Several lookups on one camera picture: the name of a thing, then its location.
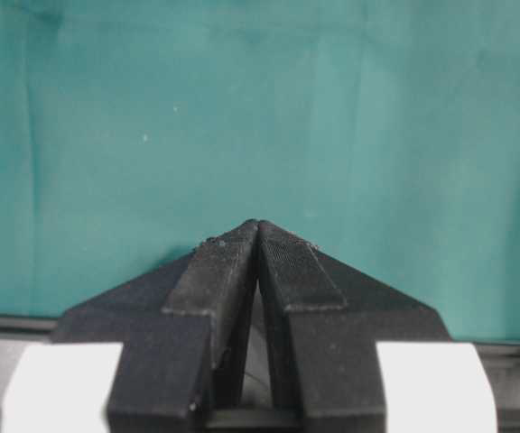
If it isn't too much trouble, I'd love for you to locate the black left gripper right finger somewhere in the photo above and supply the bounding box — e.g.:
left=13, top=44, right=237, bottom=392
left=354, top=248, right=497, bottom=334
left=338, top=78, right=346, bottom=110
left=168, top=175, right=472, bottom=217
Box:
left=257, top=221, right=450, bottom=428

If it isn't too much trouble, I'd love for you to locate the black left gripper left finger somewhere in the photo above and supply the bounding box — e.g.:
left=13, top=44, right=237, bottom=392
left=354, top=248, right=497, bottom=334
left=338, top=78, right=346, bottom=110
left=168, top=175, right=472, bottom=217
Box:
left=51, top=220, right=258, bottom=428

